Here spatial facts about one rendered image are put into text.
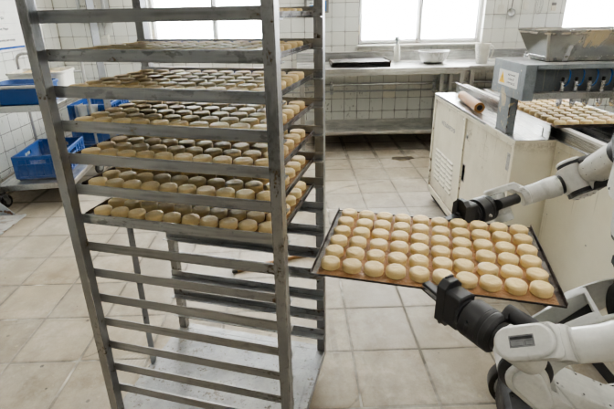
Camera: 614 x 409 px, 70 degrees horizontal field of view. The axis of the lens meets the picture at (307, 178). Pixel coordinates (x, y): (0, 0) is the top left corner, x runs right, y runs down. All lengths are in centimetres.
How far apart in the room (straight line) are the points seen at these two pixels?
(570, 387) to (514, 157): 109
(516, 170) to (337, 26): 331
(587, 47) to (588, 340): 162
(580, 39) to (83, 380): 256
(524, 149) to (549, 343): 144
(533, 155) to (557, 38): 52
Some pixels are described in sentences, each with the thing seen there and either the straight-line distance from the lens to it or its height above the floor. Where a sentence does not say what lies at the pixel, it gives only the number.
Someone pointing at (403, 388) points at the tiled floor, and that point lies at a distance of 198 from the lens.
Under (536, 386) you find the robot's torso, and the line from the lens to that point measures 147.
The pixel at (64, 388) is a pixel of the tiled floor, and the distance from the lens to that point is 221.
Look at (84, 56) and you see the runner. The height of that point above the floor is 132.
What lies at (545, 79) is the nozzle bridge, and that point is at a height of 110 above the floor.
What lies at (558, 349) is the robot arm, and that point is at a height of 84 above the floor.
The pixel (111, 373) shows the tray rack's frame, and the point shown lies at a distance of 168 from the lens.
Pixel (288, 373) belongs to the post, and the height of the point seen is 47.
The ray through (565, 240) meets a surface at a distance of 231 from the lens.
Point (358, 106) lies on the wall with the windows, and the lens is 530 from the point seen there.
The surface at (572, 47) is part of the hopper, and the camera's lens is 233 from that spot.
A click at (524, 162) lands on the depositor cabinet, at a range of 231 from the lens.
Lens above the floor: 141
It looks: 21 degrees down
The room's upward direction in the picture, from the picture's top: 1 degrees counter-clockwise
